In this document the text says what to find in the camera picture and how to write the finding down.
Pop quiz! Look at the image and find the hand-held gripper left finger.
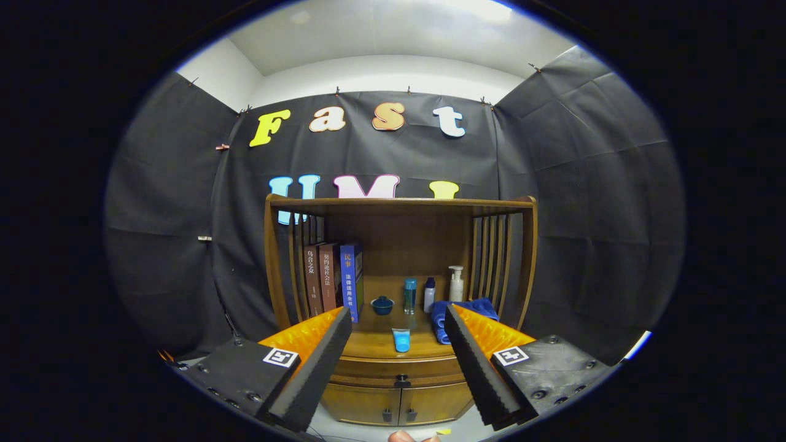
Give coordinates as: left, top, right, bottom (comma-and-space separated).
175, 307, 353, 432

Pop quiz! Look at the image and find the brown book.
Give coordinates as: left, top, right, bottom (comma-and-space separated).
304, 244, 324, 317
318, 242, 342, 312

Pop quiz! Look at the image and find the wooden cabinet door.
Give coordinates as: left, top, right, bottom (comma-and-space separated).
319, 384, 403, 426
399, 381, 475, 425

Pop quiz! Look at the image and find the blue book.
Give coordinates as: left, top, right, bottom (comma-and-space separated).
340, 241, 364, 323

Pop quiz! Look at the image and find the black backdrop cloth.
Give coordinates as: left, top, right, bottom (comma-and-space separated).
103, 44, 685, 366

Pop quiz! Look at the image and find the wooden cabinet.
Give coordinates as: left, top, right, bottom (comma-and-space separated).
264, 195, 539, 427

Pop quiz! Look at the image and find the wooden countertop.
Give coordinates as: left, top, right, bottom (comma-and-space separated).
343, 275, 458, 361

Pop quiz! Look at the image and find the blue folded towel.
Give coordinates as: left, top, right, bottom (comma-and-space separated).
430, 298, 499, 345

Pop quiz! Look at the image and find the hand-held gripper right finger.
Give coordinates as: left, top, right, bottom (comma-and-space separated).
443, 304, 618, 430

